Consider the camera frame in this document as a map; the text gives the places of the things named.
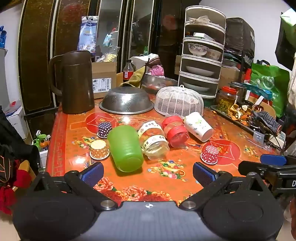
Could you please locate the red clear plastic cup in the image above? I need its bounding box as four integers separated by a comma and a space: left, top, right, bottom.
162, 115, 189, 149

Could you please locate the red lid pickle jar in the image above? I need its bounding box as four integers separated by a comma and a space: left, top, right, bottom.
215, 86, 237, 113

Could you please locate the blue white snack bag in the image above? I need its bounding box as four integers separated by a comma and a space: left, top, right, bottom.
77, 16, 98, 55

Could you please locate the orange dotted cupcake liner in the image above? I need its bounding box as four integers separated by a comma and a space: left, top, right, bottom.
90, 140, 109, 161

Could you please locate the white tiered dish rack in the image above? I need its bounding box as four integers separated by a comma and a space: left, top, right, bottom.
178, 6, 226, 99

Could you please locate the steel basin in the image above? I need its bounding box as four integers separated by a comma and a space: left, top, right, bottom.
141, 74, 178, 94

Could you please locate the clear glass jar white label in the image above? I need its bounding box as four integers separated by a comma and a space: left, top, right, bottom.
137, 120, 170, 160

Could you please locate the white mesh food cover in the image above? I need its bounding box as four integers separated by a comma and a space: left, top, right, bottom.
154, 85, 204, 118

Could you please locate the red label soda bottle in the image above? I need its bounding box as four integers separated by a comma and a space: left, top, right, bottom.
123, 59, 134, 82

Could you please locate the blue water bottle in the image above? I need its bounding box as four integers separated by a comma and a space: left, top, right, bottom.
0, 26, 6, 49

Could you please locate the metal tray with peels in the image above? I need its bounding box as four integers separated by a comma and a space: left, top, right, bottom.
211, 104, 282, 142

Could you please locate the cardboard box with label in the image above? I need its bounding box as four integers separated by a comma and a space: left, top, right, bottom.
92, 62, 116, 99

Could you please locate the green toy figure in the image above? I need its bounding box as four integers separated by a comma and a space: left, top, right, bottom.
32, 130, 51, 152

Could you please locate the brown plastic pitcher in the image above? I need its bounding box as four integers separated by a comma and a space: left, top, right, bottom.
48, 51, 94, 114

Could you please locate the white printed paper cup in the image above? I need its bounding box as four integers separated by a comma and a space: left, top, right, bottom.
184, 112, 214, 142

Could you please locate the black bag on rack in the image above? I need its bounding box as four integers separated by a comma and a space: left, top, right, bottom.
225, 17, 255, 65

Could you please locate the purple dotted cupcake liner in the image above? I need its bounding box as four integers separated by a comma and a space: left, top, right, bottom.
97, 121, 112, 138

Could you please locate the green plastic cup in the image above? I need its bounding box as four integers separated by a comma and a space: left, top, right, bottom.
107, 125, 144, 173

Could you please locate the red floral tablecloth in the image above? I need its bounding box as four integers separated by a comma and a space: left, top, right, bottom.
46, 106, 279, 203

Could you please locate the steel colander bowl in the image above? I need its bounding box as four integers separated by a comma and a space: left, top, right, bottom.
99, 86, 154, 115

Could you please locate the red dotted cupcake liner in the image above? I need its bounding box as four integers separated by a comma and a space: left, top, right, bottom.
201, 145, 219, 165

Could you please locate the green shopping bag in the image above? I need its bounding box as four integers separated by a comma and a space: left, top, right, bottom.
251, 60, 290, 118

